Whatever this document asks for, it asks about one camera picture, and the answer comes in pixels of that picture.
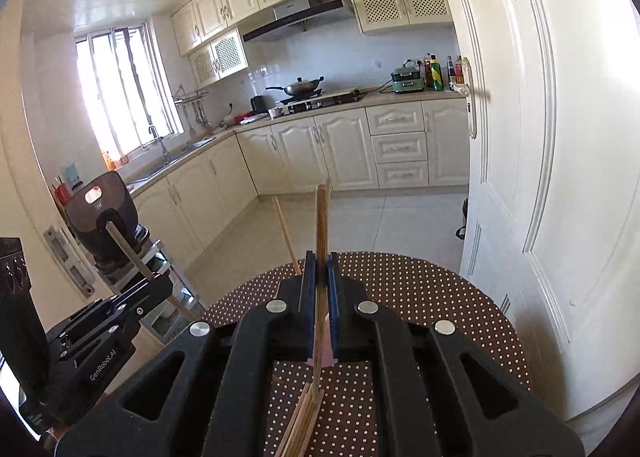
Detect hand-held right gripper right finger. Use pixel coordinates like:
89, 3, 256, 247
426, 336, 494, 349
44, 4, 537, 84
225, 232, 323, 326
326, 251, 586, 457

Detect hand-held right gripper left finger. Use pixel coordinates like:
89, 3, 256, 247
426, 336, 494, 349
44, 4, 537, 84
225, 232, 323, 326
55, 251, 318, 457

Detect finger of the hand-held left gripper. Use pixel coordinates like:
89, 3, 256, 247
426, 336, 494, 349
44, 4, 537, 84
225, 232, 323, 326
65, 276, 173, 333
47, 309, 143, 368

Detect single wooden chopstick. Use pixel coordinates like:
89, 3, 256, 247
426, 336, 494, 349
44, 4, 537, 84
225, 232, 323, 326
311, 185, 329, 405
106, 222, 198, 323
324, 177, 333, 258
271, 197, 303, 275

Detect bundle of wooden chopsticks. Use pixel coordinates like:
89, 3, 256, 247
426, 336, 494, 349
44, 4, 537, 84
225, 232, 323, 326
272, 372, 323, 457

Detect metal shelf rack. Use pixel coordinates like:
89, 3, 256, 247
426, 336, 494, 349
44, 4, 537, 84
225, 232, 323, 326
95, 237, 206, 338

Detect metal door strike plate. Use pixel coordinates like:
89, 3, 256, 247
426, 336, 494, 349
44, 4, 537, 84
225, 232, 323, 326
44, 224, 96, 298

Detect black kitchen appliance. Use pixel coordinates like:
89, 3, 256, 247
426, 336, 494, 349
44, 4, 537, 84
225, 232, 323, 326
65, 171, 148, 268

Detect brown polka dot tablecloth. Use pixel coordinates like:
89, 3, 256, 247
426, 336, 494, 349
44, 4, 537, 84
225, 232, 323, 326
202, 251, 532, 457

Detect cream lower kitchen cabinets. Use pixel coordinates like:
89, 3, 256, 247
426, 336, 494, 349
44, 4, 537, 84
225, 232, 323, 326
125, 97, 471, 268

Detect cream cabinet drawer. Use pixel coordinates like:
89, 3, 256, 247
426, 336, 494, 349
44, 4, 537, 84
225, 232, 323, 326
375, 161, 430, 189
371, 133, 428, 164
366, 102, 426, 136

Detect steel sink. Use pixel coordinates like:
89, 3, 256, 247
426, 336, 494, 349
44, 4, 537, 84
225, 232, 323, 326
145, 137, 216, 172

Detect metal faucet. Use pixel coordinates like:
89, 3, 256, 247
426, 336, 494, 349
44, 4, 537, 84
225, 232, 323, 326
148, 125, 171, 160

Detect gas stove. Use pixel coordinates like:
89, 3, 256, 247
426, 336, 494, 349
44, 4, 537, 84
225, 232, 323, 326
277, 89, 368, 115

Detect metal wok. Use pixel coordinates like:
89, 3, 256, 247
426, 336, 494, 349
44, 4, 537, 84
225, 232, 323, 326
265, 76, 325, 98

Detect kitchen window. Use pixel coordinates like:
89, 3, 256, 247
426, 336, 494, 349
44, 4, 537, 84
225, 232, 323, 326
75, 24, 183, 158

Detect green electric cooker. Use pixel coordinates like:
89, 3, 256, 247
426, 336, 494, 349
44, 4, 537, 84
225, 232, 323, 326
390, 66, 427, 94

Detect white door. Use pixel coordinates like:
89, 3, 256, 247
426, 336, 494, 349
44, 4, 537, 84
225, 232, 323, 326
425, 0, 640, 438

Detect range hood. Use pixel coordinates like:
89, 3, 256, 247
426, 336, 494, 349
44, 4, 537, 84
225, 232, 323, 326
242, 0, 356, 44

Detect metal wall rack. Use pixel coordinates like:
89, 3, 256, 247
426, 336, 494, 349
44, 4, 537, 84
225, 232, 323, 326
172, 84, 211, 105

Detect silver door handle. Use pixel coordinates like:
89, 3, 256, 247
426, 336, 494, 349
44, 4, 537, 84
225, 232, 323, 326
462, 57, 492, 139

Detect cream lattice wall cabinet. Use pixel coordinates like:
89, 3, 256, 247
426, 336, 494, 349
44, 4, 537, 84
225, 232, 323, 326
187, 27, 250, 88
347, 0, 453, 34

